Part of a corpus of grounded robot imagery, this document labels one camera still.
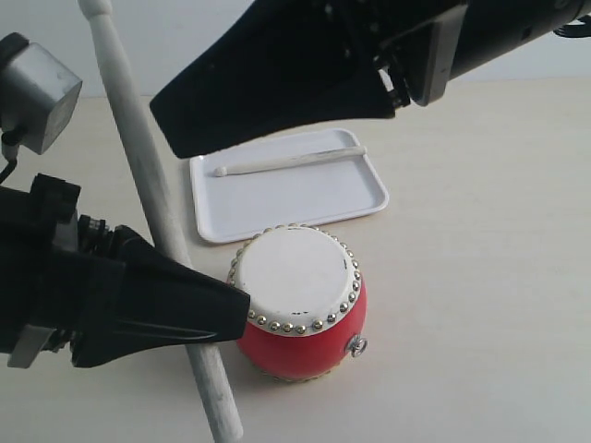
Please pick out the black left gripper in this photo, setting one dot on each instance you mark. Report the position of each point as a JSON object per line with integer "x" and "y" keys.
{"x": 67, "y": 278}

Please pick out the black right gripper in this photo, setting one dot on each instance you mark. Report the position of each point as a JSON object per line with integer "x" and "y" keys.
{"x": 286, "y": 64}

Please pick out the white wooden drumstick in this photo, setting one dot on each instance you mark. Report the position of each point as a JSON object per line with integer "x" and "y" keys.
{"x": 145, "y": 165}
{"x": 290, "y": 162}

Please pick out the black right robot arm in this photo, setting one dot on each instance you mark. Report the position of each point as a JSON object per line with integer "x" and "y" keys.
{"x": 494, "y": 28}

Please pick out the red small drum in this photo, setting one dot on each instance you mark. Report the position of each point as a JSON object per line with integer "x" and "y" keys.
{"x": 308, "y": 301}

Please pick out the white plastic tray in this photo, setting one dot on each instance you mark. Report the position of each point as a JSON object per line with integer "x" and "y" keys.
{"x": 235, "y": 207}

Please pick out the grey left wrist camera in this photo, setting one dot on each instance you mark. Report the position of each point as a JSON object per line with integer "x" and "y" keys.
{"x": 38, "y": 96}

